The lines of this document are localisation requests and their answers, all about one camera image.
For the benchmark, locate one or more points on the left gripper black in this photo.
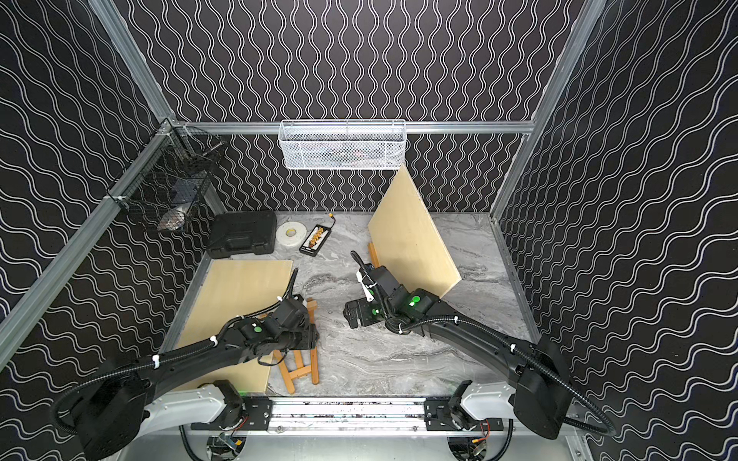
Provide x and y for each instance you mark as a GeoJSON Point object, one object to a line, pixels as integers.
{"type": "Point", "coordinates": [308, 332]}

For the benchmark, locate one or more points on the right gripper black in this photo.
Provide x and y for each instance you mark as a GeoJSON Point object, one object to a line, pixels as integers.
{"type": "Point", "coordinates": [360, 305]}

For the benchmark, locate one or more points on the large wooden easel frame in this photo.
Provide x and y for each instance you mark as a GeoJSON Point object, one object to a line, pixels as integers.
{"type": "Point", "coordinates": [301, 369]}

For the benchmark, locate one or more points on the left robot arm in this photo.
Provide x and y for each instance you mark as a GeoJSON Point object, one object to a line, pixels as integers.
{"type": "Point", "coordinates": [108, 411]}

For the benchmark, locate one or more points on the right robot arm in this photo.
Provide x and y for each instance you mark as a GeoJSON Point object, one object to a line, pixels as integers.
{"type": "Point", "coordinates": [533, 393]}

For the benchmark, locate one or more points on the white tape roll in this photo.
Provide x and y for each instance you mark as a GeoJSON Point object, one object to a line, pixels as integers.
{"type": "Point", "coordinates": [291, 234]}

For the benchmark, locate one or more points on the black plastic tool case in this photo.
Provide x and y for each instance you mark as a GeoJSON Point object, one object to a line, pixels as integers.
{"type": "Point", "coordinates": [242, 232]}

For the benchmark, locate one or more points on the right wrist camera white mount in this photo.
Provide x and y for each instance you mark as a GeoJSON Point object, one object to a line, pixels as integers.
{"type": "Point", "coordinates": [367, 291]}

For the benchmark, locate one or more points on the black charger board with cable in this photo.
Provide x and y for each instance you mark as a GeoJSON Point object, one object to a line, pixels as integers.
{"type": "Point", "coordinates": [317, 238]}

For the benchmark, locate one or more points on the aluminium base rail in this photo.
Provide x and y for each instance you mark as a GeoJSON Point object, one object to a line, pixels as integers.
{"type": "Point", "coordinates": [360, 416]}

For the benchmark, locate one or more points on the white wire mesh basket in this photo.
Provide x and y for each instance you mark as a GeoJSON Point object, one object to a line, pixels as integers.
{"type": "Point", "coordinates": [361, 144]}

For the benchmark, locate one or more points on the black wire basket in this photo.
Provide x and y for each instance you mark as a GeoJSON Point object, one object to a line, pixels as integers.
{"type": "Point", "coordinates": [169, 190]}

